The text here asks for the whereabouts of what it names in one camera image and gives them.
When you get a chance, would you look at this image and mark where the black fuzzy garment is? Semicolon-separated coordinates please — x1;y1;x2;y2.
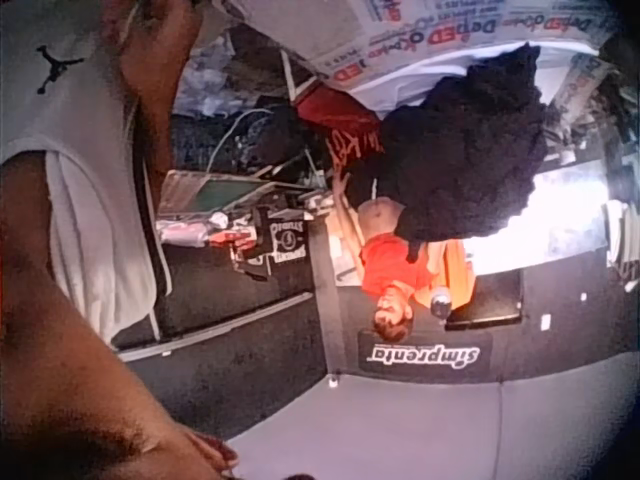
344;42;551;265

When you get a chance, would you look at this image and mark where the black printed cloth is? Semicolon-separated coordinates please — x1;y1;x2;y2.
268;219;309;265

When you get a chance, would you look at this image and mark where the heap of clutter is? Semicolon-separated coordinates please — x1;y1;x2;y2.
173;27;306;124

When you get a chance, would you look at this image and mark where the clear drinking glass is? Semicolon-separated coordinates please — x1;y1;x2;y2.
429;287;454;324

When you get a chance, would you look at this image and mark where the white cable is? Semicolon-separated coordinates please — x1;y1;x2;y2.
204;106;274;172

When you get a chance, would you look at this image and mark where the red printed garment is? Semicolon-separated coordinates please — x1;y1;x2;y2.
294;82;387;172

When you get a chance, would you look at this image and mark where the black sign with white lettering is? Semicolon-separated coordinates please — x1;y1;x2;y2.
356;328;494;385

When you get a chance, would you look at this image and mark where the crumpled white plastic bag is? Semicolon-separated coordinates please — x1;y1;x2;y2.
156;211;230;247

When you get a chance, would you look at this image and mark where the green mesh printing frame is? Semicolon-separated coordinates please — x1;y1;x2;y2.
158;168;281;222

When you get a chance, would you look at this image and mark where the white cloth sheet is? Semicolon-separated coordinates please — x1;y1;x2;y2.
349;39;601;107

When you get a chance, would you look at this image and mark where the small red box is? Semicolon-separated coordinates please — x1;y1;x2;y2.
209;227;257;251

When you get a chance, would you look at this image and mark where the stack of papers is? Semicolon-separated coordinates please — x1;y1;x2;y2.
603;198;640;282

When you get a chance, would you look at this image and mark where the black flat board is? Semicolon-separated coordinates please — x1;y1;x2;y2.
443;269;525;332

